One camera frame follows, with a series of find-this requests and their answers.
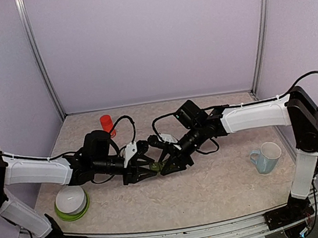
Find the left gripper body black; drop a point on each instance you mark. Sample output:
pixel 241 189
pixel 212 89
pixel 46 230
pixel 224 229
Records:
pixel 130 174

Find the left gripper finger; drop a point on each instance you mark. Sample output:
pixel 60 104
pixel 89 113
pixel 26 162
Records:
pixel 142 160
pixel 145 173

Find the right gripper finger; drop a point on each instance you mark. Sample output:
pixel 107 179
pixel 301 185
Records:
pixel 170 167
pixel 165 153

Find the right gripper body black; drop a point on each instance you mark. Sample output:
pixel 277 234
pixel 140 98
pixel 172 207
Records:
pixel 185 159

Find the orange pill bottle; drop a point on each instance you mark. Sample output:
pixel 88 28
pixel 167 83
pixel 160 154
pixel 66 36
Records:
pixel 107 125

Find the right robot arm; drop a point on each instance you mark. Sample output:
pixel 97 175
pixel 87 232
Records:
pixel 295 109

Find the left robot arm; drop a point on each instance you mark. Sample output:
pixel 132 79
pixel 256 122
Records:
pixel 72 169

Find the white bowl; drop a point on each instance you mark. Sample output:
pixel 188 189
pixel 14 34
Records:
pixel 71 200

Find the green plate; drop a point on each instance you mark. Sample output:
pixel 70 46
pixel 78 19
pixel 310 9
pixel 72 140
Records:
pixel 73 217

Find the light blue mug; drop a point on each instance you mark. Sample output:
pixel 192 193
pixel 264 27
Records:
pixel 266 157

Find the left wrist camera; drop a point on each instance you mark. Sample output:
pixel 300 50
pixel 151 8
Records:
pixel 134 148

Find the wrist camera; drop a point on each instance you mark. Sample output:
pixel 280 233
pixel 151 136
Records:
pixel 134 148
pixel 164 142

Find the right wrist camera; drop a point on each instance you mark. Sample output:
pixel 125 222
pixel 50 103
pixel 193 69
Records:
pixel 164 142

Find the right aluminium corner post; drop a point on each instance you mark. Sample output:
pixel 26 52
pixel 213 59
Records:
pixel 262 30

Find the aluminium corner post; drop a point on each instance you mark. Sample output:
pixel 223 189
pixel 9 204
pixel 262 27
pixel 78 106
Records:
pixel 22 11
pixel 262 30

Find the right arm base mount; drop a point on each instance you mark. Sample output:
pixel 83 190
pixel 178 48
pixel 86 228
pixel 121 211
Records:
pixel 295 210

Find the left aluminium corner post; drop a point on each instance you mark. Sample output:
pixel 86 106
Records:
pixel 22 11

